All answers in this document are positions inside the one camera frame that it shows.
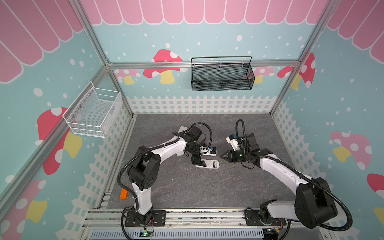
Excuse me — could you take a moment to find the white remote control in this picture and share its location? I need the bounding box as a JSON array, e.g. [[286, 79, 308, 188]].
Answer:
[[178, 126, 188, 133], [196, 160, 220, 170]]

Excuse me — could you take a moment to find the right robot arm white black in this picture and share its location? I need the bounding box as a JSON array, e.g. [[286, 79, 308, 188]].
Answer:
[[221, 119, 353, 232]]

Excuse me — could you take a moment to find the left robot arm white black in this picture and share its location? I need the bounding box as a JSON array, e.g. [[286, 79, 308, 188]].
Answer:
[[117, 122, 219, 219]]

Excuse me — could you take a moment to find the orange toy brick left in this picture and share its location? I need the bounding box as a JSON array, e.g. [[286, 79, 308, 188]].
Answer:
[[120, 189, 128, 200]]

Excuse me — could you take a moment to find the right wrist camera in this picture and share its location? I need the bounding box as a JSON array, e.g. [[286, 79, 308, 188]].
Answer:
[[226, 134, 243, 151]]

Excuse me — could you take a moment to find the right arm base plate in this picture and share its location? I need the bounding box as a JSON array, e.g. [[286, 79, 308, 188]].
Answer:
[[244, 208, 286, 227]]

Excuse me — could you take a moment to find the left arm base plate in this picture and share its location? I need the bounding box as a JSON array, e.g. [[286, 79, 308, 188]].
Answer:
[[124, 210, 167, 227]]

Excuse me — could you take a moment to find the black mesh wall basket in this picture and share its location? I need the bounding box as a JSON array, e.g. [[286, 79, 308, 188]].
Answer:
[[191, 56, 256, 92]]

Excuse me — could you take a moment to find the white wire wall basket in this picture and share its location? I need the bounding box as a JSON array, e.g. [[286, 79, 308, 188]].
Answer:
[[63, 82, 123, 138]]

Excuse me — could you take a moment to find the aluminium front rail frame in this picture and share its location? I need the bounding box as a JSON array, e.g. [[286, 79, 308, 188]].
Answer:
[[77, 208, 336, 240]]

